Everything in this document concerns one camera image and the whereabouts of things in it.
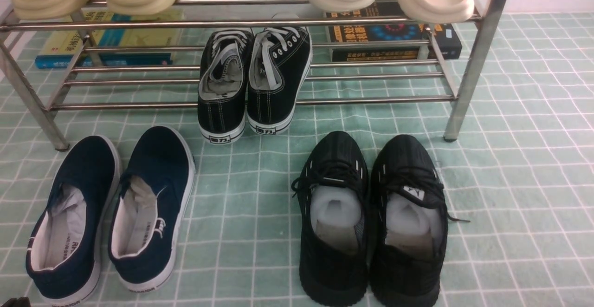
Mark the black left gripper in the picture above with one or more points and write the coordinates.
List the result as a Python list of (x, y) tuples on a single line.
[(17, 302)]

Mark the navy slip-on shoe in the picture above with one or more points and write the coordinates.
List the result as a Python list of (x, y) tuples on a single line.
[(155, 188), (63, 256)]

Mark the silver metal shoe rack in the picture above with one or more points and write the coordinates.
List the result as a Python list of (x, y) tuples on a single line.
[(86, 60)]

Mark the yellow and blue book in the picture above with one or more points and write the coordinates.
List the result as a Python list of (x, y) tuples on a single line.
[(60, 47)]

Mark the black knit sneaker left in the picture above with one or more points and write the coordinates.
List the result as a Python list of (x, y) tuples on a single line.
[(332, 192)]

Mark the black knit sneaker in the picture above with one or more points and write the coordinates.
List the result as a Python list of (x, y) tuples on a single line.
[(332, 192), (409, 203)]

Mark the black canvas sneaker left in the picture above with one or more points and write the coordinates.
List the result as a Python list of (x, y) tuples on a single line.
[(224, 67)]

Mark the black canvas sneaker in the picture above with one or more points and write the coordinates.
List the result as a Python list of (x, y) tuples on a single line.
[(224, 67), (280, 61)]

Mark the black canvas sneaker right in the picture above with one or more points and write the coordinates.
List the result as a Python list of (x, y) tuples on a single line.
[(280, 61)]

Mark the black knit sneaker right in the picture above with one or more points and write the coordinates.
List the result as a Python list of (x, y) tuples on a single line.
[(409, 203)]

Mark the black book with orange text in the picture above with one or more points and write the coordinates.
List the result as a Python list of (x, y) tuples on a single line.
[(379, 39)]

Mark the green checked floor cloth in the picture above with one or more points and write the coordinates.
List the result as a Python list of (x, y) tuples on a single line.
[(521, 172)]

